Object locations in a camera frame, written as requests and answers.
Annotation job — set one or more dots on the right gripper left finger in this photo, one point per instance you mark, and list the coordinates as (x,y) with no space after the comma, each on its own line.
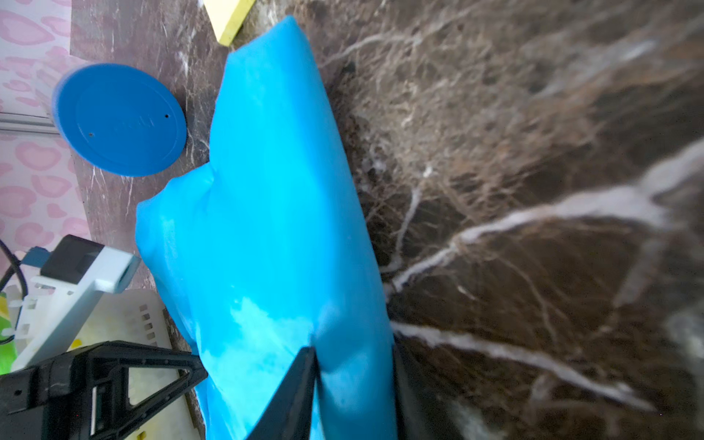
(289,414)

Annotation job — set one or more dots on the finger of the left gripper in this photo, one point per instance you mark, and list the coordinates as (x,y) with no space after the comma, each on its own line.
(83,394)

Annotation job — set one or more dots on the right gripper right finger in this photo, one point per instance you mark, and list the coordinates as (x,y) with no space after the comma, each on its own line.
(420,414)

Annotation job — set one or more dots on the white plastic basket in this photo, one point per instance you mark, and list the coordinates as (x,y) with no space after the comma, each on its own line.
(132,381)

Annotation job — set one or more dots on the blue raincoat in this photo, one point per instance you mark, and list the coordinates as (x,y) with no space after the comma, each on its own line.
(264,250)

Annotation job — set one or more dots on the green raincoat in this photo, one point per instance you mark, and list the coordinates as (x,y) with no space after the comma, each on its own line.
(8,353)

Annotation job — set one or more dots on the blue lidded pen tube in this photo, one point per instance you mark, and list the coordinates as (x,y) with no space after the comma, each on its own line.
(119,119)

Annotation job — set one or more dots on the yellow sticky note pad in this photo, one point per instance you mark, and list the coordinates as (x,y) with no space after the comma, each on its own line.
(227,17)

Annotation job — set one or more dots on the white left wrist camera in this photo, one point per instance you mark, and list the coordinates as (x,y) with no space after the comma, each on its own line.
(70,284)

